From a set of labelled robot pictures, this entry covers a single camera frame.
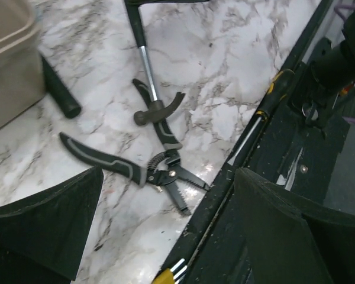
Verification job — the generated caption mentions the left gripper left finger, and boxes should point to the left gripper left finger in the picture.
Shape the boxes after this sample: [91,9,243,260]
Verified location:
[0,167,104,283]

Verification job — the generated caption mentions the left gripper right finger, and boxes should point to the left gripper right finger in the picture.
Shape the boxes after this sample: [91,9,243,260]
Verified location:
[234,168,355,283]

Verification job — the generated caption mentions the grey black tin snips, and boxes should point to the grey black tin snips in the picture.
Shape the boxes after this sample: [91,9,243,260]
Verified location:
[59,78,210,216]

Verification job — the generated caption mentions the black handled claw hammer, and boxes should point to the black handled claw hammer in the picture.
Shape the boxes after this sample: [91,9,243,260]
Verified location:
[41,54,82,119]

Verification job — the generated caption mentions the taupe plastic tool box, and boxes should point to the taupe plastic tool box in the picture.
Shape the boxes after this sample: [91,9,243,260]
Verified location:
[0,1,46,128]

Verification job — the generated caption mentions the small black handled hammer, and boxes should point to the small black handled hammer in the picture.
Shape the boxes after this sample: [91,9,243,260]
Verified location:
[124,1,185,125]

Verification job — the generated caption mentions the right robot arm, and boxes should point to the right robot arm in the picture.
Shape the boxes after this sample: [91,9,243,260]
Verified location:
[291,8,355,128]

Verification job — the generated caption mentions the yellow hex key set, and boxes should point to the yellow hex key set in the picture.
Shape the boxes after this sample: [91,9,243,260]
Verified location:
[152,258,188,284]

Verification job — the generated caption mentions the long black screwdriver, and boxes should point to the long black screwdriver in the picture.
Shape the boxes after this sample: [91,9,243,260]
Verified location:
[227,69,295,166]

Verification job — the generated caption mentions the black mounting rail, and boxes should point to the black mounting rail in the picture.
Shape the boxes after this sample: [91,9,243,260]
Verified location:
[156,1,355,283]

